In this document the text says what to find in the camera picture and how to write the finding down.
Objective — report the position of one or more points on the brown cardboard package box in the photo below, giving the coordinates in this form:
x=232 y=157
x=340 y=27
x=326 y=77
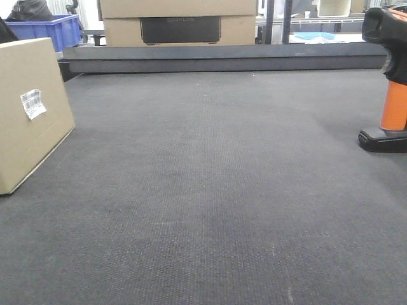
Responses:
x=25 y=144

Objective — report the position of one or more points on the orange black barcode scanner gun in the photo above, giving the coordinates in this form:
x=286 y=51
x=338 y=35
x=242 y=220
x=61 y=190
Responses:
x=386 y=26

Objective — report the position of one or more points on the large Ecoflow cardboard box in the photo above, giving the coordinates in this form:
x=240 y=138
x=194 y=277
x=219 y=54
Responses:
x=234 y=30

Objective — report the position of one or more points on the upper stacked cardboard box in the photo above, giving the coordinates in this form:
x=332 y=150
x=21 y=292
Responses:
x=176 y=8

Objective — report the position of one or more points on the beige box on shelf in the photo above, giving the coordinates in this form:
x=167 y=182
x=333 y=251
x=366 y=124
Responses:
x=333 y=8

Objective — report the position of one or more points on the light blue tray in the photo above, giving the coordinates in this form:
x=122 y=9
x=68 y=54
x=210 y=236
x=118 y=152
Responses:
x=311 y=37

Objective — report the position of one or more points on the black vertical pole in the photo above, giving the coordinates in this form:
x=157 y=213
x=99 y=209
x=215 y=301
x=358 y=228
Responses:
x=288 y=4
x=269 y=21

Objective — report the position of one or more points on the white barcode label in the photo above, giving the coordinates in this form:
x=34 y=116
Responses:
x=32 y=104

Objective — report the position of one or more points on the blue plastic bin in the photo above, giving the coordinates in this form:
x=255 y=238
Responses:
x=63 y=30

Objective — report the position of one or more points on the black garment at left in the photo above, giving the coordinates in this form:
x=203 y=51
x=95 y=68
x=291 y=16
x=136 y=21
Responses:
x=6 y=34

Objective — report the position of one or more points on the black bag in bin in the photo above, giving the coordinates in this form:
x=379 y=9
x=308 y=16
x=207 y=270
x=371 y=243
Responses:
x=30 y=11

